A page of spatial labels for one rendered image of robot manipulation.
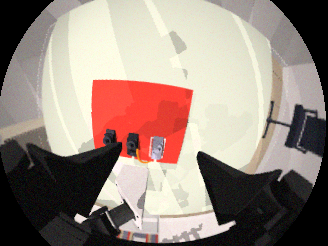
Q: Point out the red flat rectangular plate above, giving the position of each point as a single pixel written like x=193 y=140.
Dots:
x=133 y=113

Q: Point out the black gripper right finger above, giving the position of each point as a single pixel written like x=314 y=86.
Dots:
x=229 y=189

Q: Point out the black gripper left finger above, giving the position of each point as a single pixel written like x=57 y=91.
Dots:
x=80 y=177

